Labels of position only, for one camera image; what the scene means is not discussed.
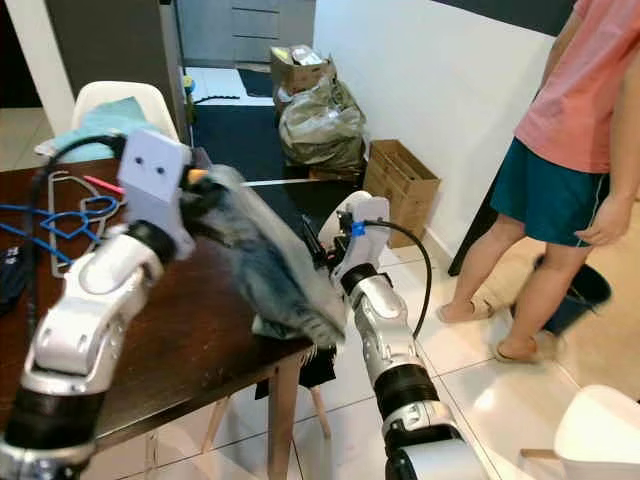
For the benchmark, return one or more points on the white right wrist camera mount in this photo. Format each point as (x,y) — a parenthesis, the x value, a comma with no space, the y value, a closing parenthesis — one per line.
(370,215)

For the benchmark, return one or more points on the dark round bin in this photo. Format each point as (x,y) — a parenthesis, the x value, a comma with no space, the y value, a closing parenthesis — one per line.
(585,290)

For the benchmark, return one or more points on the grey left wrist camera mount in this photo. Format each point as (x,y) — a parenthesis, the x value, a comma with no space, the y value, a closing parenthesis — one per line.
(155,175)

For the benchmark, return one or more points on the blue plastic hanger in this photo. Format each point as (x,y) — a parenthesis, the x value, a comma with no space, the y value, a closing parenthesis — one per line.
(60,212)

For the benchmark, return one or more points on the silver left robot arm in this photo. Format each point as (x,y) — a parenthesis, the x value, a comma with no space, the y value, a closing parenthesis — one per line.
(90,340)

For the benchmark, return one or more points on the dark grey cabinet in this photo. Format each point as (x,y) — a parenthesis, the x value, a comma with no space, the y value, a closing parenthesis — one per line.
(110,50)

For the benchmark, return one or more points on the dark wooden table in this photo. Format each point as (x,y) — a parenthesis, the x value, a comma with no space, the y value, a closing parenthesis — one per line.
(190,360)

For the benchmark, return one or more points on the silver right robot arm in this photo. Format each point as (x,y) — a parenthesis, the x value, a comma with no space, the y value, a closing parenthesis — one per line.
(390,330)

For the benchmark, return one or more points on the small filled cardboard box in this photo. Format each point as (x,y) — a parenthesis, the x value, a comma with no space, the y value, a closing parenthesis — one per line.
(295,72)

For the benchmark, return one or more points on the faded blue denim garment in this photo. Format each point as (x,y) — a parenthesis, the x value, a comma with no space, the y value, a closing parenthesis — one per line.
(270,270)

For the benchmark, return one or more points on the empty brown cardboard box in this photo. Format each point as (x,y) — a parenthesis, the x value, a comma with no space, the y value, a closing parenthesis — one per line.
(400,185)

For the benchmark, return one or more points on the grey green plastic bag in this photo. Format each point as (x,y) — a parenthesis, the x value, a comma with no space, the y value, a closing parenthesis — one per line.
(320,130)

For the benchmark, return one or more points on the teal cloth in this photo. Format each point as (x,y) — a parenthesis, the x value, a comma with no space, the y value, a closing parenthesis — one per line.
(100,125)

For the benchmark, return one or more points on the grey white hanger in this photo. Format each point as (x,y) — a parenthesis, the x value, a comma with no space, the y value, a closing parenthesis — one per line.
(52,230)

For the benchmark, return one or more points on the thin red stick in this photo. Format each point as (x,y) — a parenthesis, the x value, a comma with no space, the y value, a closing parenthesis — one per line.
(105,185)

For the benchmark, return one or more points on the person in pink shirt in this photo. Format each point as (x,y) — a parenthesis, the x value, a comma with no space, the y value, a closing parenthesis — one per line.
(580,90)

